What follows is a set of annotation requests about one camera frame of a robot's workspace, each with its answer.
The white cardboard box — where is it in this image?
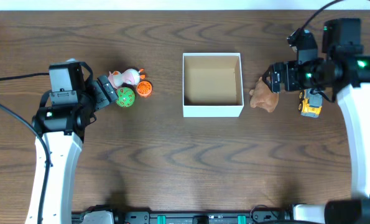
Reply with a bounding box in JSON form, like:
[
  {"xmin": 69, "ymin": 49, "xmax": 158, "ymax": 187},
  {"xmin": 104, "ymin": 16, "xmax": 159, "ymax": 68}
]
[{"xmin": 182, "ymin": 53, "xmax": 244, "ymax": 118}]

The green ball with orange numbers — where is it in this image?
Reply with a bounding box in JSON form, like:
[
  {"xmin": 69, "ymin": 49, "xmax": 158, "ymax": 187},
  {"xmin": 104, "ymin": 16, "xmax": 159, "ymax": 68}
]
[{"xmin": 116, "ymin": 87, "xmax": 136, "ymax": 108}]

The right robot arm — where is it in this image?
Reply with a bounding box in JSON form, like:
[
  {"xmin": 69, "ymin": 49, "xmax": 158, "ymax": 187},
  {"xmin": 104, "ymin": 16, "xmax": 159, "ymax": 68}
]
[{"xmin": 262, "ymin": 18, "xmax": 370, "ymax": 223}]

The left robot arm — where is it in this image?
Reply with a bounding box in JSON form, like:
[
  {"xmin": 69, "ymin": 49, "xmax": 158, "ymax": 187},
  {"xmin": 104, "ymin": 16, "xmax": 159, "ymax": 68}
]
[{"xmin": 25, "ymin": 131, "xmax": 83, "ymax": 223}]

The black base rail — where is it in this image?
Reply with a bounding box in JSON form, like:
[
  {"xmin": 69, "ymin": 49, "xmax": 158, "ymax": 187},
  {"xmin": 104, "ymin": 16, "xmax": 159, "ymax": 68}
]
[{"xmin": 72, "ymin": 205, "xmax": 292, "ymax": 224}]

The white pink toy animal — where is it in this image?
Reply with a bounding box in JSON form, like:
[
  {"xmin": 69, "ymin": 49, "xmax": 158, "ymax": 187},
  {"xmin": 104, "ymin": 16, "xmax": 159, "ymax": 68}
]
[{"xmin": 108, "ymin": 68, "xmax": 146, "ymax": 89}]

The orange round toy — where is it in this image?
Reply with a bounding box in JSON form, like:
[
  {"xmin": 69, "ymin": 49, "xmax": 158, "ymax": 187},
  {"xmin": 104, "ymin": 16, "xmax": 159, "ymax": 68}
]
[{"xmin": 136, "ymin": 80, "xmax": 152, "ymax": 98}]

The brown plush toy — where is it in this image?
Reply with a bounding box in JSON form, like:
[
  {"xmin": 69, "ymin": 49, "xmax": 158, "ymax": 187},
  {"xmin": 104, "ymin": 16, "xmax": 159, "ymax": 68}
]
[{"xmin": 249, "ymin": 77, "xmax": 279, "ymax": 113}]

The left black cable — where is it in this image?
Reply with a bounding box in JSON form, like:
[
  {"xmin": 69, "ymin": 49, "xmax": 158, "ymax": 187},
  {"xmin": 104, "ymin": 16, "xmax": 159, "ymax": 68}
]
[{"xmin": 0, "ymin": 72, "xmax": 53, "ymax": 224}]

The grey yellow toy truck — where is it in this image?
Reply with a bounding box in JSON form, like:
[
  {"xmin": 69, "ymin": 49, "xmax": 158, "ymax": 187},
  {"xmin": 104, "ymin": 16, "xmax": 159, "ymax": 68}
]
[{"xmin": 298, "ymin": 88, "xmax": 323, "ymax": 118}]

